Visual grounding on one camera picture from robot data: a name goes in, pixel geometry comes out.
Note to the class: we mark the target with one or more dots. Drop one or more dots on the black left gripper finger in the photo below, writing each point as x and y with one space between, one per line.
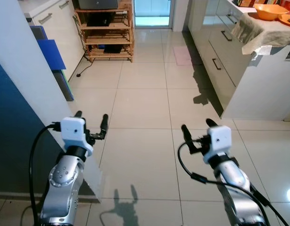
104 126
78 114

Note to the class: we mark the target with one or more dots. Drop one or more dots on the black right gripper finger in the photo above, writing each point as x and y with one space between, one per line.
186 135
211 123

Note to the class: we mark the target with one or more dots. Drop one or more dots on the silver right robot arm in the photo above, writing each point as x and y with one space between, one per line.
239 188

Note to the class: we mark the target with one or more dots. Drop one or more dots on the dark panel with green edge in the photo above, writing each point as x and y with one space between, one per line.
64 84

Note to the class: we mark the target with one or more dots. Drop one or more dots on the white kitchen counter cabinet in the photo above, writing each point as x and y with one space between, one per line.
258 84

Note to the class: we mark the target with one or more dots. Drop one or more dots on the blue flat board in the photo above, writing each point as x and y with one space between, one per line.
51 54

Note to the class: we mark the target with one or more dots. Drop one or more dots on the white partition panel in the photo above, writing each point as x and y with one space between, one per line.
27 70

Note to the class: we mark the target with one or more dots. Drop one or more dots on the wooden slatted shelf rack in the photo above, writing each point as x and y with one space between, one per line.
109 35

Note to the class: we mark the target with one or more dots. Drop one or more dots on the beige cloth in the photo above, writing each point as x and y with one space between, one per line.
265 33

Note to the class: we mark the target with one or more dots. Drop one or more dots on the black appliance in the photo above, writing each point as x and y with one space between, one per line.
97 4

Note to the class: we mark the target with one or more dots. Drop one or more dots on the orange plastic plate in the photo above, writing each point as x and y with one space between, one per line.
288 20

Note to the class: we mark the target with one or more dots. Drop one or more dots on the glass door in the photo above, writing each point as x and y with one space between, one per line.
152 12

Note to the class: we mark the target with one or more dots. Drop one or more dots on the orange plastic bowl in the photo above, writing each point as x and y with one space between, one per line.
271 12

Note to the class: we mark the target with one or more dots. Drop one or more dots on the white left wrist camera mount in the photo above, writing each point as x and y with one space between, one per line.
73 132

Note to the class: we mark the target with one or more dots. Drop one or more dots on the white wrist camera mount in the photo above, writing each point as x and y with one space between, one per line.
219 141
73 132

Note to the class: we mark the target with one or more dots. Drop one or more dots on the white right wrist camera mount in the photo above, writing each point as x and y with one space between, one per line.
219 141

